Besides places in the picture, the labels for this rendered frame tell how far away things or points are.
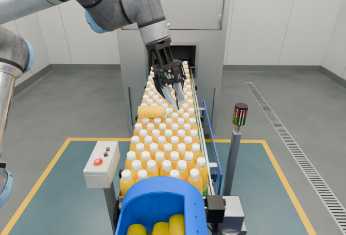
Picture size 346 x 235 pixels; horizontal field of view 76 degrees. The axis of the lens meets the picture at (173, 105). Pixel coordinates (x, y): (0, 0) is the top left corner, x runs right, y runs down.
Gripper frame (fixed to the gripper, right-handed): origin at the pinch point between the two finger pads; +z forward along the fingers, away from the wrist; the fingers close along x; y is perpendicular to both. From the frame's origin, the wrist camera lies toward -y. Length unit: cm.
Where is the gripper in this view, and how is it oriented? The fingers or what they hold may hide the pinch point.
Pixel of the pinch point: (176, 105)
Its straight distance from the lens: 68.1
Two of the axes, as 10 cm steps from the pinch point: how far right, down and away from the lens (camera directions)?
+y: 2.5, 2.9, -9.2
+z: 2.9, 8.9, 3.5
